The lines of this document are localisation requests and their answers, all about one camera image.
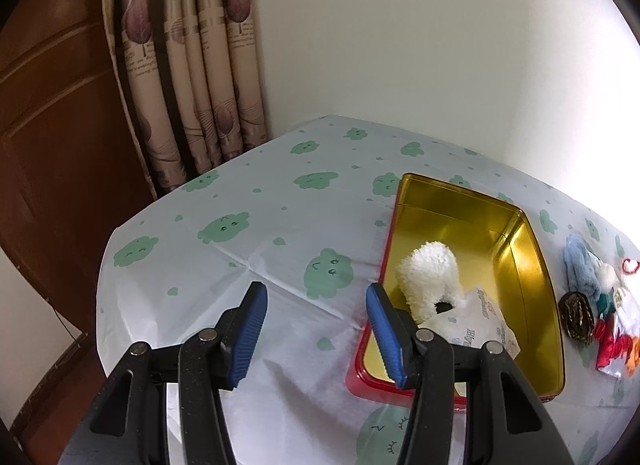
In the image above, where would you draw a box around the red knitted item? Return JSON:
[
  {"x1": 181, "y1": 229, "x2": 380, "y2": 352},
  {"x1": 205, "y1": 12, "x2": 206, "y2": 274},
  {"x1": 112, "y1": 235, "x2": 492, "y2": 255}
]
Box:
[{"x1": 594, "y1": 317, "x2": 636, "y2": 371}]

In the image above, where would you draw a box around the brown patterned pouch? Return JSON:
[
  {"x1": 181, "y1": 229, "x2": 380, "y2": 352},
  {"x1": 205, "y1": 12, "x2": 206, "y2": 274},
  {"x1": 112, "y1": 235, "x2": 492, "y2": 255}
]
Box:
[{"x1": 558, "y1": 292, "x2": 596, "y2": 346}]

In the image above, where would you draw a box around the beige leaf-print curtain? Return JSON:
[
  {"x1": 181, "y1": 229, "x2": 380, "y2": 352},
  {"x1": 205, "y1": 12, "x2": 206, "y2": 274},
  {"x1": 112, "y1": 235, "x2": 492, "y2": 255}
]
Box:
[{"x1": 101, "y1": 0, "x2": 268, "y2": 198}]

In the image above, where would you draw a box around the green cloud-print tablecloth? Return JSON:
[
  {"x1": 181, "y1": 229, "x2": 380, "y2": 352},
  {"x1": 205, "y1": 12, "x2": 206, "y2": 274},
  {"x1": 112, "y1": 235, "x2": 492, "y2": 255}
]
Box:
[{"x1": 96, "y1": 114, "x2": 640, "y2": 465}]

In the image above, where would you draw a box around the white plush ball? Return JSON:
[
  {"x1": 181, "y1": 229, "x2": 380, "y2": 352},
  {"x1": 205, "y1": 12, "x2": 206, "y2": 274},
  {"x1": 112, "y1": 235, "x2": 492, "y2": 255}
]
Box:
[{"x1": 596, "y1": 262, "x2": 618, "y2": 291}]

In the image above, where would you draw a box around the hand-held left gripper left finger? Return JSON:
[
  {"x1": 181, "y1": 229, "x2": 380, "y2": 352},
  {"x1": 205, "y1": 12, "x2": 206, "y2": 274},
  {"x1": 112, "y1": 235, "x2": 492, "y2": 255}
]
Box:
[{"x1": 90, "y1": 281, "x2": 268, "y2": 465}]

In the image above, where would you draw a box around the blue fluffy towel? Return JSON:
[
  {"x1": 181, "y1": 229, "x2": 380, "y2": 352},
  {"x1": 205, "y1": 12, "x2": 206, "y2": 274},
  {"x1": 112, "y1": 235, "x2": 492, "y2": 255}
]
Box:
[{"x1": 563, "y1": 234, "x2": 608, "y2": 303}]

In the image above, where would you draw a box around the red and gold tin box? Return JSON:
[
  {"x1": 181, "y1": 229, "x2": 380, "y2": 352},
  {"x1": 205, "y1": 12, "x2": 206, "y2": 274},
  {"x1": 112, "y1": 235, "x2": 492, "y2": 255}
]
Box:
[{"x1": 346, "y1": 172, "x2": 567, "y2": 406}]

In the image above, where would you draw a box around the orange plush toy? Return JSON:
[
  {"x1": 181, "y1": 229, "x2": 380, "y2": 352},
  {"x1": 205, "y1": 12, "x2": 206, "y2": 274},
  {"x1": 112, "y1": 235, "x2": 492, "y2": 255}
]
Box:
[{"x1": 625, "y1": 335, "x2": 640, "y2": 378}]

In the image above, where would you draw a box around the brown wooden door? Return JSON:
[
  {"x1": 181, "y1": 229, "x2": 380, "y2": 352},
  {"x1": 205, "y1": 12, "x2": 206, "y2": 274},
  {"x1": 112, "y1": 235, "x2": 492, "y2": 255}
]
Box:
[{"x1": 0, "y1": 0, "x2": 160, "y2": 326}]

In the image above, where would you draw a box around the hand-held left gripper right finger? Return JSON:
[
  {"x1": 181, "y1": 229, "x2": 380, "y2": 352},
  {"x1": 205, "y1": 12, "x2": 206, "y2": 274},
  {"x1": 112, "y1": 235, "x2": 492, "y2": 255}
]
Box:
[{"x1": 365, "y1": 282, "x2": 557, "y2": 465}]

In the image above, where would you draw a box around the white plush toy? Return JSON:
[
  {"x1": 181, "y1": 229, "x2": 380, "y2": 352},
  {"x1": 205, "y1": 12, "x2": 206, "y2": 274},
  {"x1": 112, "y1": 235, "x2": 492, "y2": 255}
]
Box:
[{"x1": 396, "y1": 241, "x2": 468, "y2": 333}]

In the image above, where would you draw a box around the white printed plastic packet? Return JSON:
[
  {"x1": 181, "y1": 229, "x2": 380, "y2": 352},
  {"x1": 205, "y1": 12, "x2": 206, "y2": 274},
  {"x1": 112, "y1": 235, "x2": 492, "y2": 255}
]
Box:
[{"x1": 417, "y1": 290, "x2": 522, "y2": 386}]

